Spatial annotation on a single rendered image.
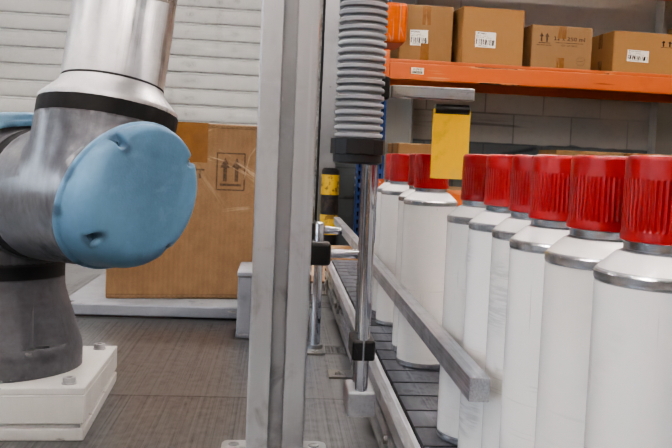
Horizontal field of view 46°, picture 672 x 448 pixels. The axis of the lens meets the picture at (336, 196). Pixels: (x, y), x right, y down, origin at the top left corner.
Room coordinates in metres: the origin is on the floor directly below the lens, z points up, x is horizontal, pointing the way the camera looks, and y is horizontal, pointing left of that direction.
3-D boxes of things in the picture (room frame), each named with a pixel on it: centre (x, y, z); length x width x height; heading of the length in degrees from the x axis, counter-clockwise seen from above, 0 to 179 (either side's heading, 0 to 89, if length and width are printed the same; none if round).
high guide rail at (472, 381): (0.96, -0.04, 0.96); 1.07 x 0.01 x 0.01; 4
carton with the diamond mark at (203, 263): (1.34, 0.25, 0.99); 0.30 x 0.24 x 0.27; 12
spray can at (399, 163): (0.94, -0.08, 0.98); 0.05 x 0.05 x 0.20
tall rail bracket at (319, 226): (1.00, 0.00, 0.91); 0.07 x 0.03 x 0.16; 94
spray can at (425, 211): (0.76, -0.09, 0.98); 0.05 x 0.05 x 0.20
